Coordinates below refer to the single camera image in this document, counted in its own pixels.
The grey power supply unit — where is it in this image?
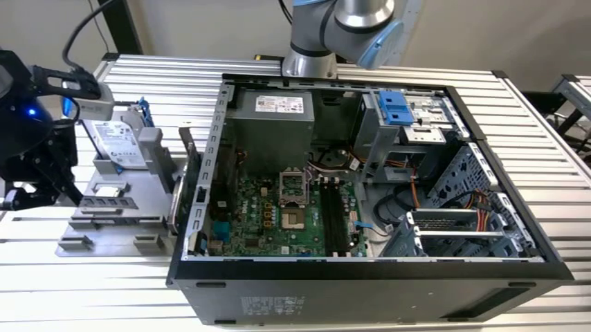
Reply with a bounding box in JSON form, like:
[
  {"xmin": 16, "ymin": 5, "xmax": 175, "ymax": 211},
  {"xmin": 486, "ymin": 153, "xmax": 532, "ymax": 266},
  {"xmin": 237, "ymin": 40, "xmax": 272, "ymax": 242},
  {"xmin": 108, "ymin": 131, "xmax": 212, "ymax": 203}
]
[{"xmin": 228, "ymin": 89, "xmax": 316, "ymax": 174}]

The CPU socket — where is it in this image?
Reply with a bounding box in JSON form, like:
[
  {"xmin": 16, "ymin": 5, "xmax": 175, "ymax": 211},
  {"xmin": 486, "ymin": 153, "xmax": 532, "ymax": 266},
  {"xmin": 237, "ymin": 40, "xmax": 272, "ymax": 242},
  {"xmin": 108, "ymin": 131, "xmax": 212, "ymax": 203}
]
[{"xmin": 280, "ymin": 206, "xmax": 307, "ymax": 232}]

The green motherboard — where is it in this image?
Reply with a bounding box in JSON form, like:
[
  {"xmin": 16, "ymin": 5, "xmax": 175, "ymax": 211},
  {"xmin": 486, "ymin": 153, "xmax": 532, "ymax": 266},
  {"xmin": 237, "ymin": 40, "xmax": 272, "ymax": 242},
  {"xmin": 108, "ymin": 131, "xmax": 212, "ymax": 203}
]
[{"xmin": 207, "ymin": 172, "xmax": 371, "ymax": 259}]

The metal side table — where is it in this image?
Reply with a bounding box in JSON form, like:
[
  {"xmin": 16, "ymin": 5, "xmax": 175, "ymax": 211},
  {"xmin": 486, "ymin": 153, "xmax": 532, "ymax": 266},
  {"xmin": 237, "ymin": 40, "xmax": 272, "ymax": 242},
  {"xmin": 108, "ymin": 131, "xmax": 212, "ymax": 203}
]
[{"xmin": 544, "ymin": 74, "xmax": 591, "ymax": 153}]

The thin orange wire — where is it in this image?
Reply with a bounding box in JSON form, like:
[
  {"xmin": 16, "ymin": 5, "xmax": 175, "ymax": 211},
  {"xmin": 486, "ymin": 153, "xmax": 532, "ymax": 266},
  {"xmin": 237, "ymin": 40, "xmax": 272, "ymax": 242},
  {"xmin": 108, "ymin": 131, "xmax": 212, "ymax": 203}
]
[{"xmin": 408, "ymin": 174, "xmax": 422, "ymax": 210}]

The RAM stick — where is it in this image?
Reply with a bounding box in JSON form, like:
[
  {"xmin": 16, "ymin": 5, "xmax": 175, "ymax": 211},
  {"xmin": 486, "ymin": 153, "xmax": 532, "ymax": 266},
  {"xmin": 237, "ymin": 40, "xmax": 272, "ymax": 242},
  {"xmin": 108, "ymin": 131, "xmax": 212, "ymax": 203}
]
[
  {"xmin": 77, "ymin": 196, "xmax": 140, "ymax": 210},
  {"xmin": 91, "ymin": 216, "xmax": 163, "ymax": 225}
]

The green graphics card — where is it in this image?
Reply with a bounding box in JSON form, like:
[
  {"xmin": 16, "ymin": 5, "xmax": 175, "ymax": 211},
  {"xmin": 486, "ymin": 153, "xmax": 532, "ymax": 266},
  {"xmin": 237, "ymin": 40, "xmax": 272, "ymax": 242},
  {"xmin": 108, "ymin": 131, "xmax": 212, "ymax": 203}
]
[{"xmin": 167, "ymin": 120, "xmax": 204, "ymax": 236}]

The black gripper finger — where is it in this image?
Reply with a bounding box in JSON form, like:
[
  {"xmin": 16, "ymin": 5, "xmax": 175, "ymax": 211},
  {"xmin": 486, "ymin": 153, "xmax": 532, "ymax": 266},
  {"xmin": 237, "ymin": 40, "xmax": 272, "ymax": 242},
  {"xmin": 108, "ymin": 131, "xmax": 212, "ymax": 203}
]
[
  {"xmin": 0, "ymin": 183, "xmax": 61, "ymax": 212},
  {"xmin": 17, "ymin": 138, "xmax": 84, "ymax": 208}
]

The black camera cable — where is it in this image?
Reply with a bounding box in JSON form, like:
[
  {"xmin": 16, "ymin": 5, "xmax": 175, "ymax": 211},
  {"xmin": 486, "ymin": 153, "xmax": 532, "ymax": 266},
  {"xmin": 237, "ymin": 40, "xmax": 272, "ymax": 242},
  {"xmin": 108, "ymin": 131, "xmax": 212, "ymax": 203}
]
[{"xmin": 61, "ymin": 0, "xmax": 116, "ymax": 74}]

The black looped wire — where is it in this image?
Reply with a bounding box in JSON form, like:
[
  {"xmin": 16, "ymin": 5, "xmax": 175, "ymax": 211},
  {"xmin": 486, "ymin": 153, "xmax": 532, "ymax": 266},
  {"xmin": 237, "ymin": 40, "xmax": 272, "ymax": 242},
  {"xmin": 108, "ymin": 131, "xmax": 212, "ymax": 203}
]
[{"xmin": 376, "ymin": 193, "xmax": 412, "ymax": 228}]

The black RAM slot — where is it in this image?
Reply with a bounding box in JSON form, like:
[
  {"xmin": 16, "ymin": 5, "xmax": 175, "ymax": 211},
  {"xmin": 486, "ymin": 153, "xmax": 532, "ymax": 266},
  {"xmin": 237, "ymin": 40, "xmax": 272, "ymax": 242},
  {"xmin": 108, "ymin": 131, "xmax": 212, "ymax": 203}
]
[
  {"xmin": 320, "ymin": 178, "xmax": 338, "ymax": 257},
  {"xmin": 332, "ymin": 178, "xmax": 351, "ymax": 257}
]

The copper CPU cooler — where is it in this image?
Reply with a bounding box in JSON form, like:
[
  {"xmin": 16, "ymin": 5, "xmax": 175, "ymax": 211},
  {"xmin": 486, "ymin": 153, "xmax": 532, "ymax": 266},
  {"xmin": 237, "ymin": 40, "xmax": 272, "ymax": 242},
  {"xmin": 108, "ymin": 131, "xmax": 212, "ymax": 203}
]
[{"xmin": 307, "ymin": 147, "xmax": 352, "ymax": 172}]

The black upright post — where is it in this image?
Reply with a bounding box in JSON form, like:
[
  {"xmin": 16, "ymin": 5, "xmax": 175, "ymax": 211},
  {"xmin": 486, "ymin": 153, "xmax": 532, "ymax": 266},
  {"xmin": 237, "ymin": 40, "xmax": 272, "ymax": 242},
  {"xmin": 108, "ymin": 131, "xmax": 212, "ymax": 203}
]
[{"xmin": 99, "ymin": 0, "xmax": 144, "ymax": 56}]

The hard disk in blue carrier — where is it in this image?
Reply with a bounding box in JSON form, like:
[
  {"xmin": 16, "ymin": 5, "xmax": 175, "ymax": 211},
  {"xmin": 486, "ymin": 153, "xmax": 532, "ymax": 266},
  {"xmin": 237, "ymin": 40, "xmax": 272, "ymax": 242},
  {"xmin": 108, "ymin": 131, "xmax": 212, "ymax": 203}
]
[{"xmin": 80, "ymin": 96, "xmax": 153, "ymax": 172}]

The black open PC case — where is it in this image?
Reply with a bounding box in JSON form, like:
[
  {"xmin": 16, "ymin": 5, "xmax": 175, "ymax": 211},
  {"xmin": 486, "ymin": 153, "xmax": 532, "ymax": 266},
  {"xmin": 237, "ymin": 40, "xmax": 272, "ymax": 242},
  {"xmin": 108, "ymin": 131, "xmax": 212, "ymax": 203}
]
[{"xmin": 165, "ymin": 72, "xmax": 576, "ymax": 326}]

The blue drive latch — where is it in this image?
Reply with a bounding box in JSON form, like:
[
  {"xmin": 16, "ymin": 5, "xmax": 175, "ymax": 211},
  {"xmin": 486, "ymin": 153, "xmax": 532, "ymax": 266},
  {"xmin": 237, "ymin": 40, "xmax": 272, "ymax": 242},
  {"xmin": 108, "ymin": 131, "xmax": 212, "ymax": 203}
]
[{"xmin": 376, "ymin": 90, "xmax": 412, "ymax": 126}]

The metal socket cover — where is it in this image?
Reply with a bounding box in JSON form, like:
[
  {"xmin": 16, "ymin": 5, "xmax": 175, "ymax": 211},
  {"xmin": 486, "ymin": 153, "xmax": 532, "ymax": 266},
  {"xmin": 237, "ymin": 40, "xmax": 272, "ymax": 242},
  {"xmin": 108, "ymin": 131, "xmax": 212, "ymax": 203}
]
[{"xmin": 279, "ymin": 167, "xmax": 310, "ymax": 205}]

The perforated grey disk bay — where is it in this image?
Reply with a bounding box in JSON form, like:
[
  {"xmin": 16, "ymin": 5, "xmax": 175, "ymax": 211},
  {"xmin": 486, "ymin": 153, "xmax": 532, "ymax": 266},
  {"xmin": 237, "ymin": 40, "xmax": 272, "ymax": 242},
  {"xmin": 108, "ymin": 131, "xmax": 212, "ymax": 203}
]
[{"xmin": 383, "ymin": 207, "xmax": 527, "ymax": 259}]

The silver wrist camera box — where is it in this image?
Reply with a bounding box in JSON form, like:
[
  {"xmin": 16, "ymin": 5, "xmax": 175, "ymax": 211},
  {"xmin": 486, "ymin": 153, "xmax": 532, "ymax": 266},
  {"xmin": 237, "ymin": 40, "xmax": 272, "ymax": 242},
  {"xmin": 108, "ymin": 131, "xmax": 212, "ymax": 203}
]
[{"xmin": 32, "ymin": 65, "xmax": 116, "ymax": 121}]

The grey metal disk bay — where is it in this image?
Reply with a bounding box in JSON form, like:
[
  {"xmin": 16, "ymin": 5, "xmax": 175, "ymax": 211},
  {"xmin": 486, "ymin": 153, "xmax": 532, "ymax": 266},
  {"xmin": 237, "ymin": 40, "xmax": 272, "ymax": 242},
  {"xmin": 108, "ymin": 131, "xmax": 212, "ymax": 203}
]
[{"xmin": 355, "ymin": 88, "xmax": 458, "ymax": 181}]

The grey parts rack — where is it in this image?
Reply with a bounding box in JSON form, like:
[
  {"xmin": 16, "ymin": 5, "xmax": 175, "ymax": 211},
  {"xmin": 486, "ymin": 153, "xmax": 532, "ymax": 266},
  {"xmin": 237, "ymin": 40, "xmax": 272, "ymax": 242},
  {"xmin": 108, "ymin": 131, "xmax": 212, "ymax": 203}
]
[{"xmin": 55, "ymin": 127, "xmax": 184, "ymax": 259}]

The orange and yellow wire bundle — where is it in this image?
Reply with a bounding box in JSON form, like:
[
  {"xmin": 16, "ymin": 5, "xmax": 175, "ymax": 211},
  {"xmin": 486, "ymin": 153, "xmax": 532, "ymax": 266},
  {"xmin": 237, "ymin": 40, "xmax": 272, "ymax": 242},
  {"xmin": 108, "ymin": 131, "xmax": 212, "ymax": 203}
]
[{"xmin": 463, "ymin": 192, "xmax": 495, "ymax": 232}]

